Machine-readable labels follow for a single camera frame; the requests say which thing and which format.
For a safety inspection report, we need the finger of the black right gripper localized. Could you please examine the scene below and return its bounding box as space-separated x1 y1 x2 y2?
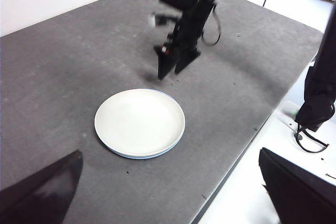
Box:
174 49 202 74
153 45 176 81

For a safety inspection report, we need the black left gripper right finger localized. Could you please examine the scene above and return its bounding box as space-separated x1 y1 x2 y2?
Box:
259 147 336 224

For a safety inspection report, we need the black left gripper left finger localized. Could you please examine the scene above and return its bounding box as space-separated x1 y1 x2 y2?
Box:
0 150 83 224

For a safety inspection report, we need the blue round plate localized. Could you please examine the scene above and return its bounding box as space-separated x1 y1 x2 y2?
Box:
94 89 187 161

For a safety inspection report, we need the black cable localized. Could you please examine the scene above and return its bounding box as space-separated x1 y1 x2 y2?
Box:
293 125 330 154
199 5 222 47

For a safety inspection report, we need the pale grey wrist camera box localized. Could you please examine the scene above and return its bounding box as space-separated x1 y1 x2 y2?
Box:
148 10 182 28

